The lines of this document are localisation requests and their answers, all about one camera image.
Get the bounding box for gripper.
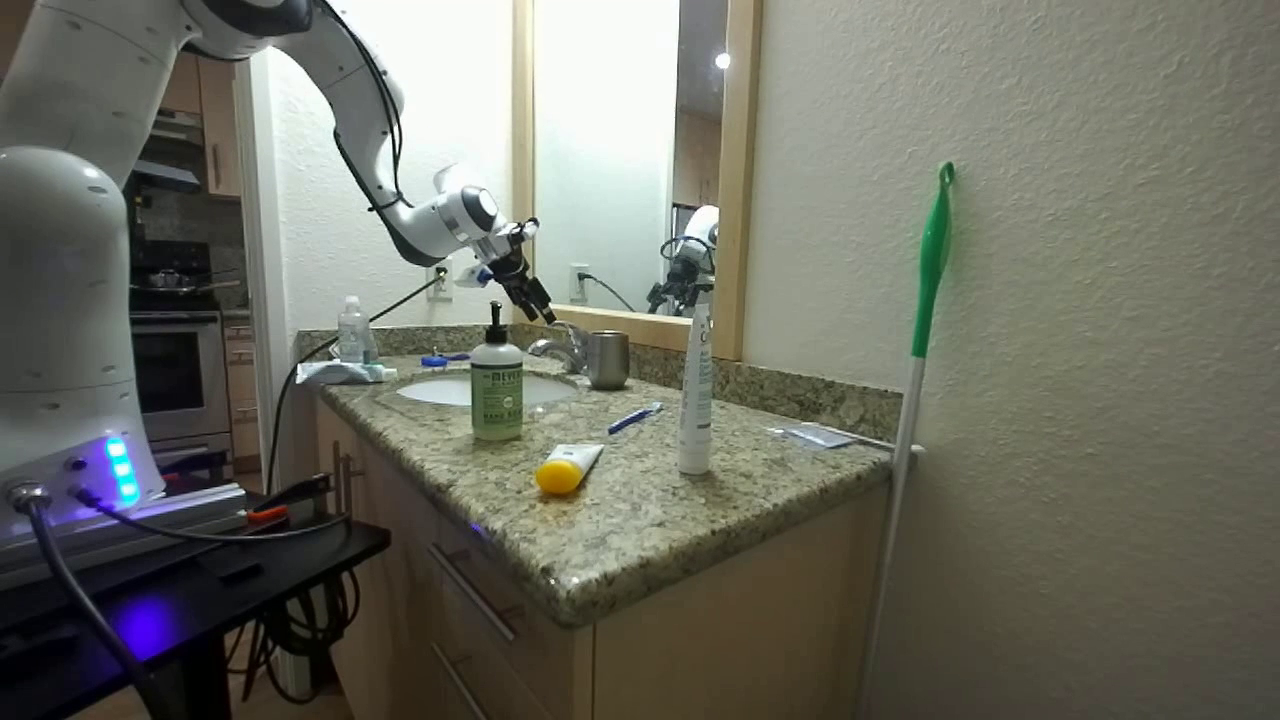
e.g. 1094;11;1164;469
486;218;558;326

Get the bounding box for chrome tap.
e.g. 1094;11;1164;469
526;321;592;375

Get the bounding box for green soap pump bottle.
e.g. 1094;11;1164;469
470;300;525;443

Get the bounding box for grey metal cup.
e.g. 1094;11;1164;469
586;330;632;392

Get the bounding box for white oval sink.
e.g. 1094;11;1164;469
396;369;580;408

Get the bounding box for blue toothbrush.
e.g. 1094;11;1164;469
607;401;665;436

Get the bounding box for white tube with yellow cap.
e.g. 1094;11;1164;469
534;442;606;498

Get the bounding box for small clear bottle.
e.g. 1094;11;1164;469
336;295;371;365

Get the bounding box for tall white bottle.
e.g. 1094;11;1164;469
677;288;715;477

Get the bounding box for white toothpaste tube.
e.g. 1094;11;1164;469
296;360;398;387

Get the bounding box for wood framed mirror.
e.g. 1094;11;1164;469
511;0;764;362

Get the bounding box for drawer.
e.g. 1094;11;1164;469
395;510;581;720

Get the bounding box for black clamp with orange tip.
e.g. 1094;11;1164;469
243;472;337;528

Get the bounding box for silver foil packet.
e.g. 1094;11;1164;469
768;421;899;453

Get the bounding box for pan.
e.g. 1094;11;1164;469
132;267;244;297

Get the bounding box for stainless steel oven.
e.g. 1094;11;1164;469
128;238;237;467

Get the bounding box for wooden kitchen cabinets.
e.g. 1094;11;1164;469
158;52;243;201

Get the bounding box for range hood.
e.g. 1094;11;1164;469
130;108;208;197

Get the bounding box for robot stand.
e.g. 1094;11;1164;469
0;484;392;720

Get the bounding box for black cable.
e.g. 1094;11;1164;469
264;273;447;493
72;486;353;545

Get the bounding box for cabinet door handle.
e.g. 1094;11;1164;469
331;439;365;518

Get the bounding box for drawer handle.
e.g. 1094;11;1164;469
427;542;519;643
430;642;493;720

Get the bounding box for green and white mop handle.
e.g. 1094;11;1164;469
856;161;958;720

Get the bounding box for bundle of black cables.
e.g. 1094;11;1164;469
226;568;363;705

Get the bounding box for grey cable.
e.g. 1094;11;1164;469
6;482;179;720

